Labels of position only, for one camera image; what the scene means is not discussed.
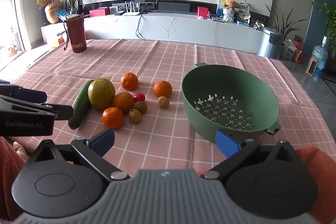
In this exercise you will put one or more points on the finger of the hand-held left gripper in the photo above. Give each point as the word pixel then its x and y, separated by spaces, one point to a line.
pixel 31 95
pixel 61 111

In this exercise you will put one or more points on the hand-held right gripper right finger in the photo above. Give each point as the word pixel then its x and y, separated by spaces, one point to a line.
pixel 226 144

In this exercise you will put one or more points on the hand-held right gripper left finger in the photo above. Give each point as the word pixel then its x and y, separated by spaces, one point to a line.
pixel 103 140

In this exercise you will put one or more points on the green cucumber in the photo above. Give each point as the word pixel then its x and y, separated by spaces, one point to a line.
pixel 80 106

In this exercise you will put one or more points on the orange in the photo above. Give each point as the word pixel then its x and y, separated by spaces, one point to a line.
pixel 123 102
pixel 129 81
pixel 162 88
pixel 113 117

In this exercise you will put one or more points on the yellow-green pear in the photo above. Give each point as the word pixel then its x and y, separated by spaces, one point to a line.
pixel 101 94

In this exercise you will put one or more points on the green colander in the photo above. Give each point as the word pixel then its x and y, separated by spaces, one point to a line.
pixel 202 87

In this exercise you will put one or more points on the yellow lemon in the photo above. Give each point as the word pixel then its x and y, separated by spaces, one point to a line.
pixel 163 102

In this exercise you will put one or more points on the person's left forearm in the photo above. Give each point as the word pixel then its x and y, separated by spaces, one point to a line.
pixel 9 176

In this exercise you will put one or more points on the person's left hand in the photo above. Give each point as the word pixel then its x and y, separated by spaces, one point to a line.
pixel 20 150

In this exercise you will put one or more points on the small brown kiwi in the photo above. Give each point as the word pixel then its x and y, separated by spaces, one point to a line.
pixel 135 116

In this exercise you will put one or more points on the red cherry tomato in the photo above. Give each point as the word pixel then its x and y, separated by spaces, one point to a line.
pixel 140 97

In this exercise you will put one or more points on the tan ceramic vase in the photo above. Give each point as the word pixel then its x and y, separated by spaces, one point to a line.
pixel 52 15

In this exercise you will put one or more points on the blue box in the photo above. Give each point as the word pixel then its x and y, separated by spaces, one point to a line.
pixel 62 13

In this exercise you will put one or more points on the pink checked tablecloth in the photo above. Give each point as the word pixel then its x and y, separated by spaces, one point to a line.
pixel 157 61

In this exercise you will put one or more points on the coral fleece garment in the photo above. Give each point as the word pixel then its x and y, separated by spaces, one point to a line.
pixel 320 182

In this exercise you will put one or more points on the long red box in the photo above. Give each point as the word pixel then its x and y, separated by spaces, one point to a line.
pixel 99 12

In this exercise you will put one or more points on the grey pedal trash can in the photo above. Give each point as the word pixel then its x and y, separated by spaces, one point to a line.
pixel 270 43

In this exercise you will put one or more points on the white plastic bag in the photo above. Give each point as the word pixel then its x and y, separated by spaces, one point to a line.
pixel 288 50

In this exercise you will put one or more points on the small pink heater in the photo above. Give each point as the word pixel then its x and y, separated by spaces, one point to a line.
pixel 311 66

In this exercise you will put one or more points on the red bag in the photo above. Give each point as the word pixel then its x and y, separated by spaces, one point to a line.
pixel 298 53

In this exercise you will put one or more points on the white router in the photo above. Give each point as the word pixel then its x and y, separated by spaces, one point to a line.
pixel 132 12

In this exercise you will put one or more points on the white marble media console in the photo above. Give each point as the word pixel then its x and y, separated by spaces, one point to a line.
pixel 183 27

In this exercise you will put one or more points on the blue water jug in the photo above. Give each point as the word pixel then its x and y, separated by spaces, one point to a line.
pixel 320 56

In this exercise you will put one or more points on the small red box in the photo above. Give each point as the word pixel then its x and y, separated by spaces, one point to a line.
pixel 203 12

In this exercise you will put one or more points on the decorative painted plate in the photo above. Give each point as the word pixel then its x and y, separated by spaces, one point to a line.
pixel 244 10

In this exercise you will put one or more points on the snake plant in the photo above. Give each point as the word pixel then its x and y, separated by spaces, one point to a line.
pixel 284 22

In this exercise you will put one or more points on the brown teddy bear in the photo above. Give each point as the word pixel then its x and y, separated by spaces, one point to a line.
pixel 230 7

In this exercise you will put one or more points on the green illustrated book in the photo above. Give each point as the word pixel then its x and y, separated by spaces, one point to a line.
pixel 221 5

